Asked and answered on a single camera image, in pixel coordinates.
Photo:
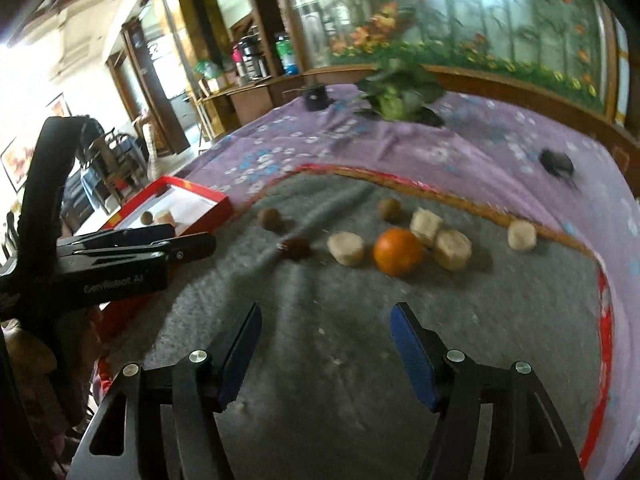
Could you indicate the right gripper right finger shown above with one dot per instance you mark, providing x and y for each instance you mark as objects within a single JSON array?
[{"x": 440, "y": 380}]

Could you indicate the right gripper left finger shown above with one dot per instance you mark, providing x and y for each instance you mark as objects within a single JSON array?
[{"x": 204, "y": 383}]

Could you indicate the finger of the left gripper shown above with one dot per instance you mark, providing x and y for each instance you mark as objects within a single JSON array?
[
  {"x": 117, "y": 238},
  {"x": 188, "y": 248}
]

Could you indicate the orange fruit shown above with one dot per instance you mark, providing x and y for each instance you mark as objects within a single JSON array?
[{"x": 397, "y": 252}]

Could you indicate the brown round fruit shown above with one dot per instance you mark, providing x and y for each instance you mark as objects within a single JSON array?
[
  {"x": 270, "y": 219},
  {"x": 389, "y": 209},
  {"x": 146, "y": 218}
]

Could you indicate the person's left hand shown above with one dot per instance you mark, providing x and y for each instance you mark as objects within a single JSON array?
[{"x": 52, "y": 369}]

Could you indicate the white banana chunk in tray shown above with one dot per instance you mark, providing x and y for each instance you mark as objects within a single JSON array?
[{"x": 165, "y": 217}]

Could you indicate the brown round fruit in tray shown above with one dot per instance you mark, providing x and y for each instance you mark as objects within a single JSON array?
[{"x": 146, "y": 218}]

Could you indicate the red white tray box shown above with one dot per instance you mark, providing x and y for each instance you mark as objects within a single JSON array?
[{"x": 196, "y": 209}]

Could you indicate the wooden chair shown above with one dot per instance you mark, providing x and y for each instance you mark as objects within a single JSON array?
[{"x": 112, "y": 165}]

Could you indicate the red date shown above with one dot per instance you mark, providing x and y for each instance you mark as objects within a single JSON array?
[{"x": 295, "y": 248}]

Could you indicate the grey felt mat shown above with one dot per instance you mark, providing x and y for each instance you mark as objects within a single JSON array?
[{"x": 326, "y": 396}]

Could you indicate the black cylindrical holder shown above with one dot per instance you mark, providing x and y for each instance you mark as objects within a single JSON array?
[{"x": 316, "y": 98}]

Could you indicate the black thermos jug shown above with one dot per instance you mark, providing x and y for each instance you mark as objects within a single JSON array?
[{"x": 252, "y": 57}]

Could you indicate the purple floral tablecloth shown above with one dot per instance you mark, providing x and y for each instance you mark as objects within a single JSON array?
[{"x": 486, "y": 151}]

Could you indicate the green plastic bottle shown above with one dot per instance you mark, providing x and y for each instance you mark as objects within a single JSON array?
[{"x": 286, "y": 53}]

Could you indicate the black car key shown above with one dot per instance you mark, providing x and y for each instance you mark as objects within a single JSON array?
[{"x": 558, "y": 165}]

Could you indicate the green leafy vegetable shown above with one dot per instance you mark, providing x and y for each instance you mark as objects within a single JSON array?
[{"x": 400, "y": 92}]

